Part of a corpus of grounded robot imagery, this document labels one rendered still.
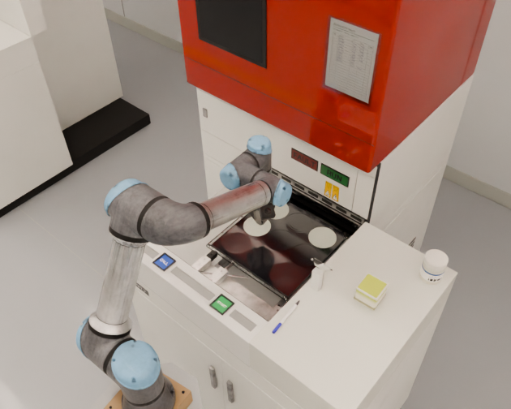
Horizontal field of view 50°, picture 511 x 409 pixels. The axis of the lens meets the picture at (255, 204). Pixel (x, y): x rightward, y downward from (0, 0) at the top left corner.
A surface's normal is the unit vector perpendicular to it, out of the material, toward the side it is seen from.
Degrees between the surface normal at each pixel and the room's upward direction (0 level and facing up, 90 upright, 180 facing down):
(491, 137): 90
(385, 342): 0
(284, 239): 0
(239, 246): 0
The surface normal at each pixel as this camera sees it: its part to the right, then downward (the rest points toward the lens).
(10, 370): -0.01, -0.70
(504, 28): -0.65, 0.55
